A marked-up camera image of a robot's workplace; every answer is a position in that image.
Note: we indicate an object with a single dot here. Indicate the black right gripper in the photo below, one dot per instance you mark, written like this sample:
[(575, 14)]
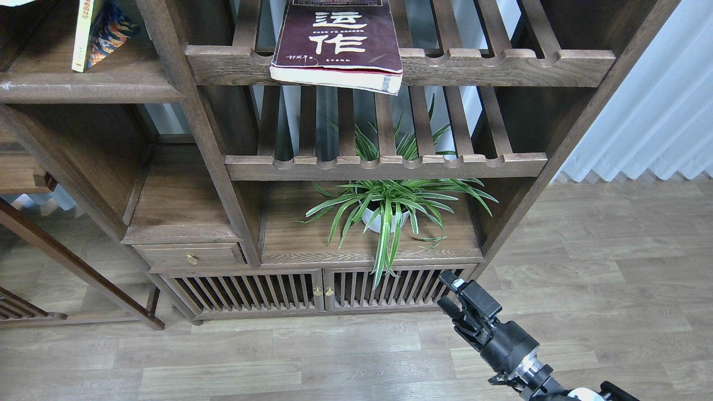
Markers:
[(505, 347)]

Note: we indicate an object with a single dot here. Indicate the colourful cover paperback book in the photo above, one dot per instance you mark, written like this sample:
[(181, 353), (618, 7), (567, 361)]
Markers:
[(101, 28)]

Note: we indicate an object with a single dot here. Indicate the yellow green book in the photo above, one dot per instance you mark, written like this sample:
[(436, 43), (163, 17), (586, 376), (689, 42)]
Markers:
[(14, 3)]

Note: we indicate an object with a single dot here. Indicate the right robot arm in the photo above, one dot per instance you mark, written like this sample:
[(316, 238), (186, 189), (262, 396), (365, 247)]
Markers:
[(545, 387)]

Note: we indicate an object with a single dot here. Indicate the white plant pot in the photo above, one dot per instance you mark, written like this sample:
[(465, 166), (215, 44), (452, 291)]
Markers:
[(372, 218)]

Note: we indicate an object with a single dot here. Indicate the green spider plant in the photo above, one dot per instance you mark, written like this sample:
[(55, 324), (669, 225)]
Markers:
[(426, 196)]

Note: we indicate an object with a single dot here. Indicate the white curtain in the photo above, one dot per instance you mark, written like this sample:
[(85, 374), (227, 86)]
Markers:
[(658, 124)]

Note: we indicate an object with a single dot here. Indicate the maroon book white characters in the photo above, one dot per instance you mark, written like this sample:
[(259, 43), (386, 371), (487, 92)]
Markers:
[(347, 44)]

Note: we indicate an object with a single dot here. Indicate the dark wooden bookshelf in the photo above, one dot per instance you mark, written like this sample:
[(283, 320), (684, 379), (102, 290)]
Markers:
[(182, 143)]

